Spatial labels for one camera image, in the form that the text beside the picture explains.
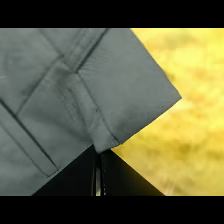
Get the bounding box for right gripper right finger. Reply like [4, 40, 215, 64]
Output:
[100, 149, 165, 197]

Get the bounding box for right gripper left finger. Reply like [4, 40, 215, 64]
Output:
[32, 144, 101, 197]

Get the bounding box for black pants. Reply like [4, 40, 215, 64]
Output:
[0, 28, 183, 197]

